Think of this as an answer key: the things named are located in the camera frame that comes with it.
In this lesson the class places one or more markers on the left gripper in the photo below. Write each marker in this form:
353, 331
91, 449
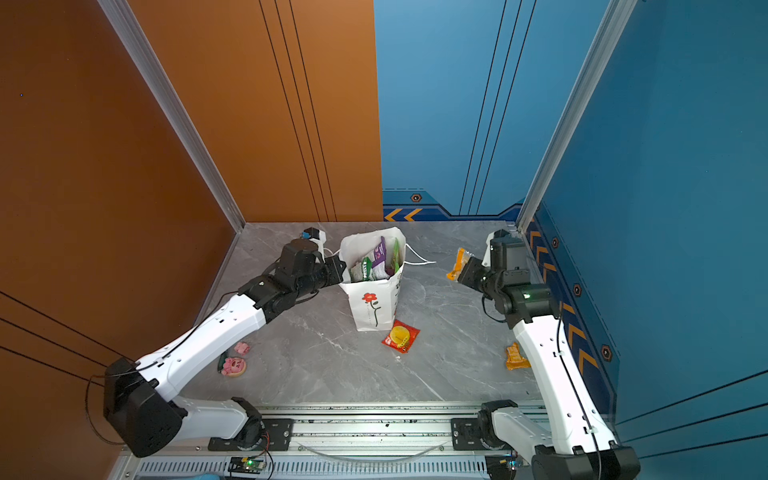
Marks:
331, 264

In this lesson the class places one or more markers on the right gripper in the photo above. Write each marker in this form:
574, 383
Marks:
469, 270

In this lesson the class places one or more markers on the green white snack packet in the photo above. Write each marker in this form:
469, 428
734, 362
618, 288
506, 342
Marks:
369, 270

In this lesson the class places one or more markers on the purple snack packet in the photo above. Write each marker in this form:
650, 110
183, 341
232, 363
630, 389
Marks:
379, 257

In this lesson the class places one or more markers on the white paper bag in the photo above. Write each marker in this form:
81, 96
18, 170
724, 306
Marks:
373, 304

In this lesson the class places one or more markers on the small orange snack packet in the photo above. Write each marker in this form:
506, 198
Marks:
515, 359

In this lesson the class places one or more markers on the red yellow snack packet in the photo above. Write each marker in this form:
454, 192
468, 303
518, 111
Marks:
401, 337

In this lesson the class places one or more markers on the yellow orange snack packet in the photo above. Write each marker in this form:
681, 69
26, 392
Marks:
462, 258

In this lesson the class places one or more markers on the green snack bag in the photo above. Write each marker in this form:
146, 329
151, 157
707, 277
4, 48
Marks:
396, 258

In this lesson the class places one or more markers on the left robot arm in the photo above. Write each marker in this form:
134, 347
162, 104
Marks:
143, 401

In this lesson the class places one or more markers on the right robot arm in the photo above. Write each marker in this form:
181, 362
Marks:
578, 444

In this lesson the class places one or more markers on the small pink block toy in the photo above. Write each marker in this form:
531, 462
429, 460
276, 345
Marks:
241, 348

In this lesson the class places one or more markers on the pink pig toy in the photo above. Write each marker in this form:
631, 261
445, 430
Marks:
232, 367

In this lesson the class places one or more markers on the green circuit board right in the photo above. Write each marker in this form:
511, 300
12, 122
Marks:
505, 468

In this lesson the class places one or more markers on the green circuit board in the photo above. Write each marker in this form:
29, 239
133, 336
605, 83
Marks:
505, 468
246, 465

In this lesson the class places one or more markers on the green circuit board left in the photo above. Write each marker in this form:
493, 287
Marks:
246, 465

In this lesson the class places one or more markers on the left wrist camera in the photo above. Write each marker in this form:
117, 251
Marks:
318, 237

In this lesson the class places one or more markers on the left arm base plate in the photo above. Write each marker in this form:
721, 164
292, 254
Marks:
269, 434

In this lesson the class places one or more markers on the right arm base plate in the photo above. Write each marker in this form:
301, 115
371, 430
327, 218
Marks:
467, 435

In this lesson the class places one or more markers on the aluminium frame rail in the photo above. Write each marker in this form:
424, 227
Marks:
406, 440

